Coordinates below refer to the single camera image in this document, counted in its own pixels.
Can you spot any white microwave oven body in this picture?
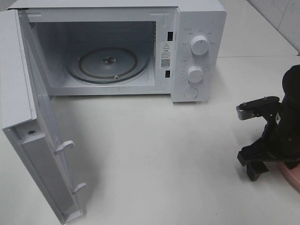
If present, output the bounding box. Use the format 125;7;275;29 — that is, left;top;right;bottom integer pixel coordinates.
6;0;227;102

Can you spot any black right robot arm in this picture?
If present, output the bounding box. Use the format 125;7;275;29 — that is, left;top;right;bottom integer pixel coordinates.
236;65;300;181

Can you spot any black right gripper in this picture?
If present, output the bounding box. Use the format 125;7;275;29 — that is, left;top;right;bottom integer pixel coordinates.
237;103;300;181

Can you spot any glass microwave turntable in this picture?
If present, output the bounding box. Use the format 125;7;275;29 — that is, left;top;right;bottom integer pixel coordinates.
65;39;153;84

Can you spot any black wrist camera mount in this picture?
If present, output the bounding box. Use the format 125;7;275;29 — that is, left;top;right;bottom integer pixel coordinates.
236;96;280;121

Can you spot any pink round plate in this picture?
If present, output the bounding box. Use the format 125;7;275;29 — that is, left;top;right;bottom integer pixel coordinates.
282;162;300;191

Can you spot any white microwave door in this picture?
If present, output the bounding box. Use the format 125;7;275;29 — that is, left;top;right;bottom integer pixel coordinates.
0;9;86;224

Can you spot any upper white power knob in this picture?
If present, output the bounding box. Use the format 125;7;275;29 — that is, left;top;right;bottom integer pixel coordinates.
190;35;210;55

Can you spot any lower white timer knob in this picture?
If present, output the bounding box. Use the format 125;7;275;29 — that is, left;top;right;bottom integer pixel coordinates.
187;66;204;83

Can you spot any round white door button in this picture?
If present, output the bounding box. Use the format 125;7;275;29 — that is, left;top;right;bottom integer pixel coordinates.
184;88;198;99

